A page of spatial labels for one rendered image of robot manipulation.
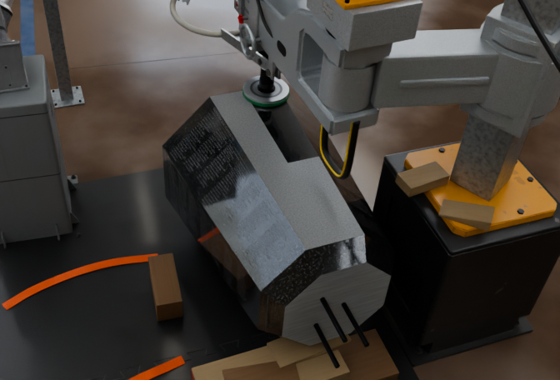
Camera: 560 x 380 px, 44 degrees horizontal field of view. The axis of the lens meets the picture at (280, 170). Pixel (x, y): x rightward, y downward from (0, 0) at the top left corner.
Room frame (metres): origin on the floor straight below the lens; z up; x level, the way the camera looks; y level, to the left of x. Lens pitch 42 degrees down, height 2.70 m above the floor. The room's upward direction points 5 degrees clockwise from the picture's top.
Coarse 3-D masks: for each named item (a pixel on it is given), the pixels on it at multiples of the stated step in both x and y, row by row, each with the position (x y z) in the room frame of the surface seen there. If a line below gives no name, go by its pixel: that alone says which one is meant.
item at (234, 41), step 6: (222, 30) 2.97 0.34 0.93; (222, 36) 2.97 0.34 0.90; (228, 36) 2.90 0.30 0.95; (234, 36) 3.00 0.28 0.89; (228, 42) 2.90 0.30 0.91; (234, 42) 2.84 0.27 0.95; (240, 48) 2.77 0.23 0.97; (258, 54) 2.59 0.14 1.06; (252, 60) 2.64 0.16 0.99; (258, 60) 2.56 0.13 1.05; (264, 60) 2.53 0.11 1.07; (264, 66) 2.53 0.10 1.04; (276, 66) 2.44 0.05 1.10; (270, 72) 2.42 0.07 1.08; (276, 72) 2.42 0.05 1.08
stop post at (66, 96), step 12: (48, 0) 3.51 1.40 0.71; (48, 12) 3.51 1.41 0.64; (48, 24) 3.50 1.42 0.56; (60, 24) 3.53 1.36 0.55; (60, 36) 3.52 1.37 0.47; (60, 48) 3.52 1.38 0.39; (60, 60) 3.51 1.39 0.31; (60, 72) 3.51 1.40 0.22; (60, 84) 3.50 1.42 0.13; (60, 96) 3.50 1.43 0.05; (72, 96) 3.53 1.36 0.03
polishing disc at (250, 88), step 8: (248, 80) 2.69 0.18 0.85; (256, 80) 2.70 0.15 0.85; (280, 80) 2.72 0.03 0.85; (248, 88) 2.63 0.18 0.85; (256, 88) 2.63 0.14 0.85; (280, 88) 2.65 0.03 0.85; (288, 88) 2.65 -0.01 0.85; (248, 96) 2.57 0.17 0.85; (256, 96) 2.57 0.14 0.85; (264, 96) 2.58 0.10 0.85; (272, 96) 2.58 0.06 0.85; (280, 96) 2.59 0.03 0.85
